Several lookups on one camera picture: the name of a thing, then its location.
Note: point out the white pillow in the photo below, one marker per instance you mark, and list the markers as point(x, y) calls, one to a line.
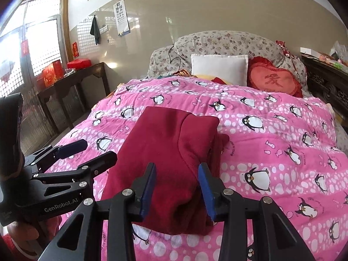
point(217, 68)

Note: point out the person's left hand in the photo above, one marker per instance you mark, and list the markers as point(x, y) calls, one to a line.
point(24, 233)

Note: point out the dark carved wooden cabinet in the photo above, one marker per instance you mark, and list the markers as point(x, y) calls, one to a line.
point(326, 81)

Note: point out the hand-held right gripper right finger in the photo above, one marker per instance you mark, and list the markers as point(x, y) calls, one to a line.
point(206, 193)

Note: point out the large red window sticker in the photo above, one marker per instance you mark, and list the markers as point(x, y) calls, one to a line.
point(6, 70)

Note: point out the small red cloth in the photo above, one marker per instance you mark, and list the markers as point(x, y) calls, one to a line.
point(217, 80)

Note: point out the multicoloured patterned cloth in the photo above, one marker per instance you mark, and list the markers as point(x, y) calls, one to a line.
point(174, 74)

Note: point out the red patterned bundle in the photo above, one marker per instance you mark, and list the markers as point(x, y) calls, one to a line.
point(285, 50)

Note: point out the flat red box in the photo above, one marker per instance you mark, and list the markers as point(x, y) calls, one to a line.
point(78, 63)

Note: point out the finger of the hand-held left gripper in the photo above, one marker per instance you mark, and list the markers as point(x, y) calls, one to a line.
point(104, 159)
point(73, 146)

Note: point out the dark wooden side table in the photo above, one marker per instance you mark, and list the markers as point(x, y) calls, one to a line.
point(81, 73)

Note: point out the crumpled plastic wrapper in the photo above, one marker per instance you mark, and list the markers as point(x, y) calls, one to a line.
point(70, 72)

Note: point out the clear plastic bag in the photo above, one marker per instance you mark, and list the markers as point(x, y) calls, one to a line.
point(339, 50)

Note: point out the person's left forearm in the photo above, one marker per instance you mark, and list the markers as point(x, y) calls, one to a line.
point(11, 250)

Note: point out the red paper window decoration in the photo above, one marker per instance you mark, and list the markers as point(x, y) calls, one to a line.
point(25, 47)
point(75, 49)

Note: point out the yellow cloth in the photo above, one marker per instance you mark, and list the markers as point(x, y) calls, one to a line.
point(202, 77)

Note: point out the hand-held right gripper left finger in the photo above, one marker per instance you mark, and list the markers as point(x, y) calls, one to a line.
point(149, 190)

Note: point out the tall red gift box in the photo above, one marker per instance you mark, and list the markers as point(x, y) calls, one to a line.
point(51, 73)

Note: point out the dark hanging cloth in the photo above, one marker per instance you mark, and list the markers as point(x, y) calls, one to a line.
point(95, 30)

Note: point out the eye chart poster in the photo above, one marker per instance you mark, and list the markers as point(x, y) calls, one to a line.
point(121, 16)

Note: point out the pink penguin print blanket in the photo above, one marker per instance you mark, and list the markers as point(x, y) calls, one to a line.
point(272, 141)

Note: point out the red heart-shaped cushion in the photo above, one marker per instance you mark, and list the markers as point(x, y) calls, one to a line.
point(272, 78)

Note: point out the dark red fleece garment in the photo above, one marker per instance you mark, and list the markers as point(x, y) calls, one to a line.
point(168, 141)

